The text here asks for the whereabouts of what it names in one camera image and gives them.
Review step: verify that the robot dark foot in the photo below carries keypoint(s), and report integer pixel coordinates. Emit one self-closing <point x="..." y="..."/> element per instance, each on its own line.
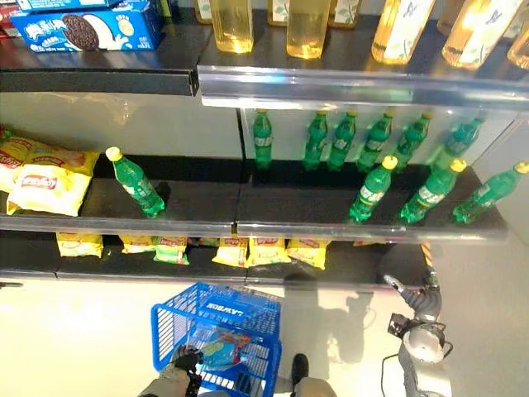
<point x="300" y="366"/>

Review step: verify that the green soda bottle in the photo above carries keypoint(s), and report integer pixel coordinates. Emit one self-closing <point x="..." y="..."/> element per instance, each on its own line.
<point x="372" y="192"/>
<point x="138" y="188"/>
<point x="485" y="194"/>
<point x="430" y="192"/>
<point x="262" y="142"/>

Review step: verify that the black shelf board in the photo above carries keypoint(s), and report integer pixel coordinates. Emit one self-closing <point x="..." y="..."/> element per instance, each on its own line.
<point x="198" y="207"/>
<point x="297" y="202"/>
<point x="103" y="70"/>
<point x="25" y="256"/>
<point x="206" y="269"/>

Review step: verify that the blue Oreo cookie box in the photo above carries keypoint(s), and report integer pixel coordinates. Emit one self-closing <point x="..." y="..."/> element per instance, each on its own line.
<point x="45" y="31"/>

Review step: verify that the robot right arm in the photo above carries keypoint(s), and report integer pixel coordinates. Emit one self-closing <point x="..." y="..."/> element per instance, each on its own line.
<point x="423" y="349"/>

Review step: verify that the blue plastic shopping basket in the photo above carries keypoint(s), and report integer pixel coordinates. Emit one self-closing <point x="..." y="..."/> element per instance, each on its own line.
<point x="235" y="310"/>

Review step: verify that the green chips bag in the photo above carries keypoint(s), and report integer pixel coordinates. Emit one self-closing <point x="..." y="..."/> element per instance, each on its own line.
<point x="171" y="250"/>

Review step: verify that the yellow drink bottle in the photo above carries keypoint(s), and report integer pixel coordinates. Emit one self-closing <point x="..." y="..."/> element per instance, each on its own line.
<point x="398" y="33"/>
<point x="345" y="12"/>
<point x="203" y="10"/>
<point x="520" y="51"/>
<point x="475" y="35"/>
<point x="277" y="10"/>
<point x="306" y="33"/>
<point x="232" y="29"/>
<point x="448" y="14"/>

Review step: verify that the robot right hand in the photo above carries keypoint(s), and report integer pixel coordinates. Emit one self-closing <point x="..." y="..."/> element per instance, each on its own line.
<point x="425" y="304"/>

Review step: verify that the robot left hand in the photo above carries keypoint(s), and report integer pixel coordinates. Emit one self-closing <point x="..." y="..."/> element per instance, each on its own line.
<point x="187" y="359"/>

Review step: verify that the shelf board with clear rail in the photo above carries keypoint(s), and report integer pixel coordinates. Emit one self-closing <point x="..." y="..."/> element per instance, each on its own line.
<point x="351" y="84"/>

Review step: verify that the yellow chips bag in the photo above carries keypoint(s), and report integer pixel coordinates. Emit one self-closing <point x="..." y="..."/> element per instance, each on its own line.
<point x="308" y="252"/>
<point x="10" y="159"/>
<point x="78" y="245"/>
<point x="70" y="159"/>
<point x="231" y="252"/>
<point x="268" y="252"/>
<point x="45" y="188"/>
<point x="138" y="244"/>

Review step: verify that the red snack box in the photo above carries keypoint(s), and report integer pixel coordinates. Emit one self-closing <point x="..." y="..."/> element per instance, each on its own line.
<point x="6" y="22"/>

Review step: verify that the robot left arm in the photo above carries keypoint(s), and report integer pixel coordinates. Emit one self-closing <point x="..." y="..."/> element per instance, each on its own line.
<point x="171" y="382"/>

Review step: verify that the robot silver leg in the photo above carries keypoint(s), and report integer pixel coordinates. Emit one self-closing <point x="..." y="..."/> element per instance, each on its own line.
<point x="310" y="388"/>

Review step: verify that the colourful snack bag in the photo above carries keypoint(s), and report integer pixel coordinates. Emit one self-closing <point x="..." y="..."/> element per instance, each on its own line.
<point x="225" y="349"/>

